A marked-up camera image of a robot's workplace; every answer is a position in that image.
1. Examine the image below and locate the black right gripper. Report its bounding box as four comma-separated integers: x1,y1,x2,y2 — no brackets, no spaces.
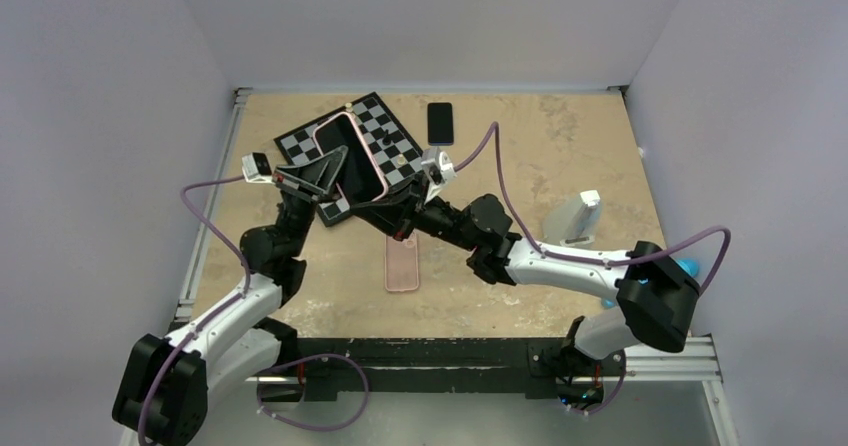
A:
353,173,480,251

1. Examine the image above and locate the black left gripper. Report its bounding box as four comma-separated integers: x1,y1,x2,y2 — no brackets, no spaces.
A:
271,147,353,259

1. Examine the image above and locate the pink phone case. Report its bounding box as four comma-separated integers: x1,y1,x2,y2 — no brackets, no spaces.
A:
384,233,420,293

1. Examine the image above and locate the black bare phone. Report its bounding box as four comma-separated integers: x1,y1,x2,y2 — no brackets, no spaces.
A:
426,102,455,146

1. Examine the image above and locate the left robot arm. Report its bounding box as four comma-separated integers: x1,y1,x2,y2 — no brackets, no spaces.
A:
112,146,348,445

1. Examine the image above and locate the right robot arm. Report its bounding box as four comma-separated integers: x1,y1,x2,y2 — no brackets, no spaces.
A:
351,175,700,373

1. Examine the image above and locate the black and white chessboard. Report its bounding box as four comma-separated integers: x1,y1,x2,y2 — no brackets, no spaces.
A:
274,92,423,227

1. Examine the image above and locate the white spray bottle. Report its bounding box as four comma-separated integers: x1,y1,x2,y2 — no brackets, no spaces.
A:
542,190,602,248

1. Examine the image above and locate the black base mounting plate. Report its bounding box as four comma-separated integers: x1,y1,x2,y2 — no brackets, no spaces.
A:
260,337,624,406

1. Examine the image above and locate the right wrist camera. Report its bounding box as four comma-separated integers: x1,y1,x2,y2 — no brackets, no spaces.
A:
421,146,456,203

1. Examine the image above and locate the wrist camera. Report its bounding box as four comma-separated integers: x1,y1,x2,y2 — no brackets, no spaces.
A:
421,146,456,203
241,152,274,184

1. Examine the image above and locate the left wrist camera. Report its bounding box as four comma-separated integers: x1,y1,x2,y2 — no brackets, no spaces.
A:
241,152,274,184

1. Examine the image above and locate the aluminium table frame rail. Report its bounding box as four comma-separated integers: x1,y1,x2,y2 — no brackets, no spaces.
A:
173,88,253,323

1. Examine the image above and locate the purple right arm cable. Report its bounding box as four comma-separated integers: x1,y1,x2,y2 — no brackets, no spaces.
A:
453,122,733,295

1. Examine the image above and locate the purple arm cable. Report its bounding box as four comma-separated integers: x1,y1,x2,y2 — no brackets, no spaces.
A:
135,174,256,446
453,122,733,295

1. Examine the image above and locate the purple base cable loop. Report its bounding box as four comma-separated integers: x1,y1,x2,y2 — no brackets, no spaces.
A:
255,354,370,434

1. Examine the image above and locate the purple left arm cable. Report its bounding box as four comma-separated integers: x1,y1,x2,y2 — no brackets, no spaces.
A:
135,174,256,446

